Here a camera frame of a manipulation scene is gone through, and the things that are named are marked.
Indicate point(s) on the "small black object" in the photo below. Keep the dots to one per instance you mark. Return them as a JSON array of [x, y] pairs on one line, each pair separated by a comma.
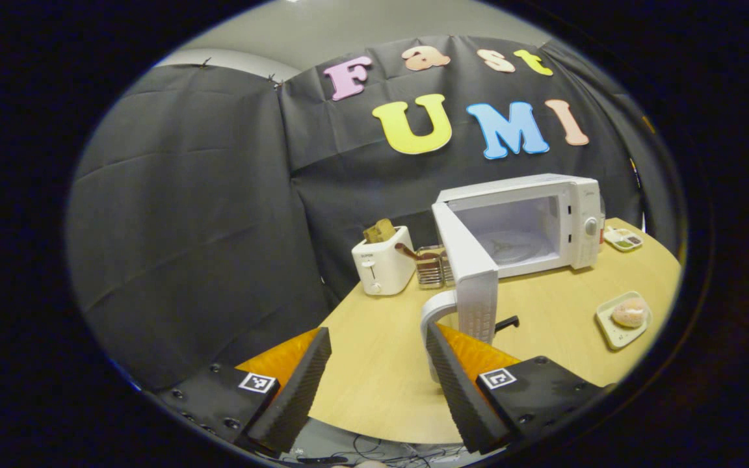
[[506, 323]]

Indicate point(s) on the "black backdrop cloth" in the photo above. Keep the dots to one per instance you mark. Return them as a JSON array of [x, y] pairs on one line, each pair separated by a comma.
[[186, 227]]

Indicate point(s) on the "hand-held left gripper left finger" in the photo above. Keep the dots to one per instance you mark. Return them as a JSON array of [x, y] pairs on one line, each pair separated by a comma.
[[296, 396]]

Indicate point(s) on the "cream square plate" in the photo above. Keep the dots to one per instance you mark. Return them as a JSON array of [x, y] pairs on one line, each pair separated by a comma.
[[615, 331]]

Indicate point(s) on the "divided plate with beans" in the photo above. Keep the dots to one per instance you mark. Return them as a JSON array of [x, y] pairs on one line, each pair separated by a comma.
[[623, 239]]

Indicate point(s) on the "pink bread roll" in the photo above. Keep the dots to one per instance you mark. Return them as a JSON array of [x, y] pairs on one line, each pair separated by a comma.
[[630, 313]]

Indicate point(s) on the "white toaster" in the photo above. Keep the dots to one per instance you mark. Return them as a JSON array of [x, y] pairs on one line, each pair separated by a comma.
[[384, 266]]

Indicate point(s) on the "brown toast slice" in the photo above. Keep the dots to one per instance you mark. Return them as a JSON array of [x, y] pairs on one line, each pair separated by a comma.
[[380, 231]]

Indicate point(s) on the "white microwave oven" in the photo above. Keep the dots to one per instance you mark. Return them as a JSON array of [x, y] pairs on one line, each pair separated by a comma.
[[579, 195]]

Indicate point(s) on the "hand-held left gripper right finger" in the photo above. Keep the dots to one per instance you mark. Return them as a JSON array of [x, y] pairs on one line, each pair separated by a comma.
[[459, 396]]

